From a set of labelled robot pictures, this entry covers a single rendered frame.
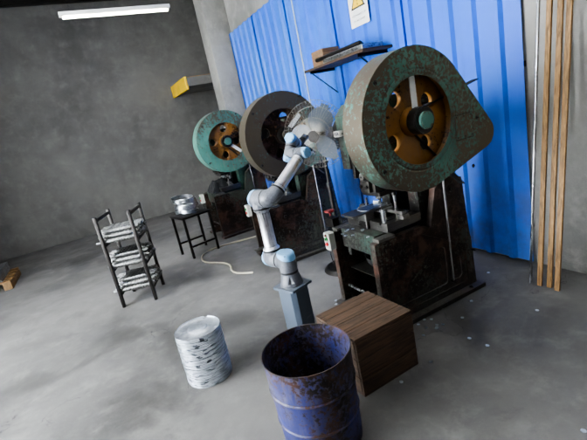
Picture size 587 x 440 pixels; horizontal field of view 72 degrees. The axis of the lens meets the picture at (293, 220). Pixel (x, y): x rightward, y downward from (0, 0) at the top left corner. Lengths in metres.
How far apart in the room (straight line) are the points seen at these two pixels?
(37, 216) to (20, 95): 2.20
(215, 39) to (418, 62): 5.64
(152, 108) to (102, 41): 1.46
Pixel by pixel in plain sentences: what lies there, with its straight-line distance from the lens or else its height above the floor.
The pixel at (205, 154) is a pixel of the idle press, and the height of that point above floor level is 1.22.
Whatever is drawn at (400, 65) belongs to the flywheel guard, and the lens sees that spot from 2.41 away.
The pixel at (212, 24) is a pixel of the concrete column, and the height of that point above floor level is 3.23.
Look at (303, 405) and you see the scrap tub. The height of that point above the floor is 0.34.
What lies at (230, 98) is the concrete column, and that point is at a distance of 7.65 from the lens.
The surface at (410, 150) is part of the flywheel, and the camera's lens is 2.53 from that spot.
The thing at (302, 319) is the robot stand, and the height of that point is 0.23.
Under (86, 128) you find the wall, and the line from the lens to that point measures 8.85.
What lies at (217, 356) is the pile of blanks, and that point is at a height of 0.17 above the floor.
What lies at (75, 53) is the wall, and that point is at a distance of 9.03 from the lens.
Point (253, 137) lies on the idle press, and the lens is 3.83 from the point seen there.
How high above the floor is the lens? 1.52
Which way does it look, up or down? 15 degrees down
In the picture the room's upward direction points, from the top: 12 degrees counter-clockwise
